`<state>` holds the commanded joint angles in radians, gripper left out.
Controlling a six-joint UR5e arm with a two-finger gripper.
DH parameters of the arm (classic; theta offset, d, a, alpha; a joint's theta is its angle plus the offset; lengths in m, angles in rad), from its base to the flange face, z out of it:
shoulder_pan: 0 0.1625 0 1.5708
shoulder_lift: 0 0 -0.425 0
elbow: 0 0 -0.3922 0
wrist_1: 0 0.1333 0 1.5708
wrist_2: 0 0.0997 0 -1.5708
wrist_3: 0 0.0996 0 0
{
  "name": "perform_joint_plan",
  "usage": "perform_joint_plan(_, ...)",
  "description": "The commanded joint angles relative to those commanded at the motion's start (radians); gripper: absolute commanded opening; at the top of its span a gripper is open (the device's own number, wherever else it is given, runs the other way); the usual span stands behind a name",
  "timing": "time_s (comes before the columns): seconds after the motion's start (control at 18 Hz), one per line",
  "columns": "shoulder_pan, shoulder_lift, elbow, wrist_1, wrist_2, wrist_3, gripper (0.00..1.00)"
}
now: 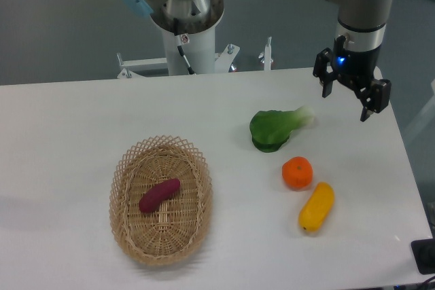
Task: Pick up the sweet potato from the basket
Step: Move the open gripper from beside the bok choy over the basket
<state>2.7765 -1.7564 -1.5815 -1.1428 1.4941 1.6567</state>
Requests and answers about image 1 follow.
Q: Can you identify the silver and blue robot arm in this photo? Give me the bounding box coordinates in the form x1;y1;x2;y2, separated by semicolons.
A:
122;0;393;120

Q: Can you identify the black cable on pedestal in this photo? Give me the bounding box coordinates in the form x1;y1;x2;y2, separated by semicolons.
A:
173;18;196;75

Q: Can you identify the oval woven wicker basket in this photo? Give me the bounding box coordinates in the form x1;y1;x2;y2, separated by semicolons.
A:
109;136;213;266

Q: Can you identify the green bok choy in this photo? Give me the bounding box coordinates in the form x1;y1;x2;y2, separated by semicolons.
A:
249;106;315;153

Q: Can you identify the yellow mango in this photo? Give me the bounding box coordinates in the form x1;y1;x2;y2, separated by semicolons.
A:
298;182;335;232

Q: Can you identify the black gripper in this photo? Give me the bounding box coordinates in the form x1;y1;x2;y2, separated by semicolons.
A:
313;35;392;122

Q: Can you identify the orange tangerine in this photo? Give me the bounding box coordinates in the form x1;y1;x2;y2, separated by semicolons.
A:
281;156;313;189

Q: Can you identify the purple sweet potato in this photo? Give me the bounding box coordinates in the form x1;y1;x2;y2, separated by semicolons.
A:
139;179;181;213

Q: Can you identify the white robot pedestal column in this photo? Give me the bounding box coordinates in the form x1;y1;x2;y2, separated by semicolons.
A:
150;0;225;76

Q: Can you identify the black device at table corner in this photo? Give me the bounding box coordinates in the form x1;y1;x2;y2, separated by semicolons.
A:
411;238;434;275

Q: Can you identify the white metal base frame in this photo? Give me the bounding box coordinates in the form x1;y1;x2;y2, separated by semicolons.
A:
116;36;274;79

